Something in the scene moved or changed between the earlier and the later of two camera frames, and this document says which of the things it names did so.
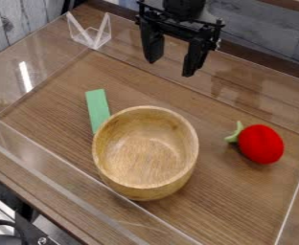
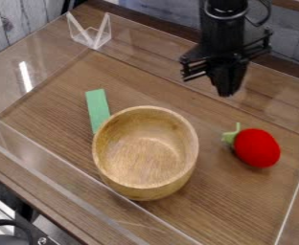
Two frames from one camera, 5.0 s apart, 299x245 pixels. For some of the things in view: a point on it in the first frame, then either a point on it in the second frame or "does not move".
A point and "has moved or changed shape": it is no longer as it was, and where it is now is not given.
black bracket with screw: (31, 233) does not move
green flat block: (98, 107) does not move
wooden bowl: (145, 148) does not move
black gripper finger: (153, 38) → (226, 75)
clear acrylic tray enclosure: (40, 158) does not move
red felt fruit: (260, 142) has moved or changed shape
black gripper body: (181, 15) → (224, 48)
